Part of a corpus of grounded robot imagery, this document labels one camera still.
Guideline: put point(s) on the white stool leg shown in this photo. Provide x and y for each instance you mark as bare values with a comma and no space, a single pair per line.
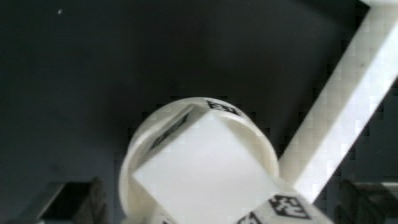
206,175
284,209

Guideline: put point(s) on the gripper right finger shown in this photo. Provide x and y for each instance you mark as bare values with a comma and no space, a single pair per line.
368,203

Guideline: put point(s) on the white round stool seat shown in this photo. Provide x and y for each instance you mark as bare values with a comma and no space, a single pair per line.
162,122

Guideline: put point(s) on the white right fence bar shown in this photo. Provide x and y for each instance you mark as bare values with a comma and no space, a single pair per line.
345,105

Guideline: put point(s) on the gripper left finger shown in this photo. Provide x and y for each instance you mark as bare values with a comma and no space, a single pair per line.
69,204

